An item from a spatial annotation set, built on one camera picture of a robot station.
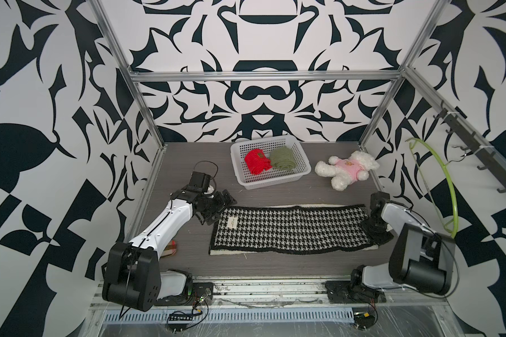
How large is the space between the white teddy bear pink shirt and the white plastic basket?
0.08 meters

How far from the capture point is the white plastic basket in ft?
3.23

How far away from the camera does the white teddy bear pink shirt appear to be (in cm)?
96
